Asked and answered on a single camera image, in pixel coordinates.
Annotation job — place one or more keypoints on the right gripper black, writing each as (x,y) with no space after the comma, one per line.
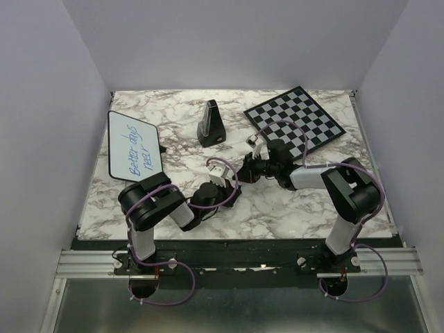
(246,173)

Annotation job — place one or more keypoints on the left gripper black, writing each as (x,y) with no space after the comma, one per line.
(229,192)

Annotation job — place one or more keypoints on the whiteboard with black frame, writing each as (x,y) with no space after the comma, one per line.
(133,148)

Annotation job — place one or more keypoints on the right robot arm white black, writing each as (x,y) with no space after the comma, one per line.
(355,193)

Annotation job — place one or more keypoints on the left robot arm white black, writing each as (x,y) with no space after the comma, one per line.
(150,201)

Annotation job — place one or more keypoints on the black metronome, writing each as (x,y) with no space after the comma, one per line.
(210,130)

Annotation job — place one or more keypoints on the black grey chessboard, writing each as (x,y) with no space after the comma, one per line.
(290,115)

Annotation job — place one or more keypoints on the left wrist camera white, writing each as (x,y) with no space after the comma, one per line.
(218,175)

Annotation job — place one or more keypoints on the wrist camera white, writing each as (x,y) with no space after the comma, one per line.
(218,175)
(256,144)

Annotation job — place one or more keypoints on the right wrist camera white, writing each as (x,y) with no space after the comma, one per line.
(256,144)

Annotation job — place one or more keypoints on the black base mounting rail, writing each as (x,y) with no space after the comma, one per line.
(238,264)

